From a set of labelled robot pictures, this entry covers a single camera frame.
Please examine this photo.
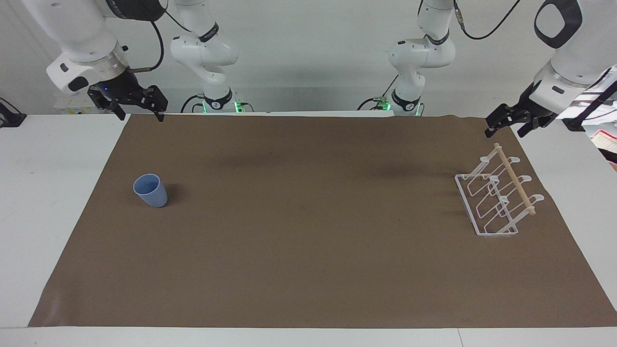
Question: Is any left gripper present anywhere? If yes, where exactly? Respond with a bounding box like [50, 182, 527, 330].
[484, 81, 555, 139]

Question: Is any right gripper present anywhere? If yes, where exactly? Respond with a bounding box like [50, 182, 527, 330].
[87, 68, 169, 123]

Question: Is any blue plastic cup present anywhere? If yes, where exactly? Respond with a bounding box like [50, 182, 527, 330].
[133, 173, 169, 209]

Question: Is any black stand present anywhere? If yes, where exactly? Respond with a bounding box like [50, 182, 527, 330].
[561, 81, 617, 133]
[0, 96, 27, 129]

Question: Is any black cable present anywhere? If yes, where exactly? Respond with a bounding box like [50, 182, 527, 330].
[180, 93, 205, 114]
[357, 72, 402, 111]
[127, 18, 165, 73]
[452, 0, 523, 41]

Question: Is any white wire cup holder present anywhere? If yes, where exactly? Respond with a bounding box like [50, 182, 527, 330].
[454, 142, 546, 238]

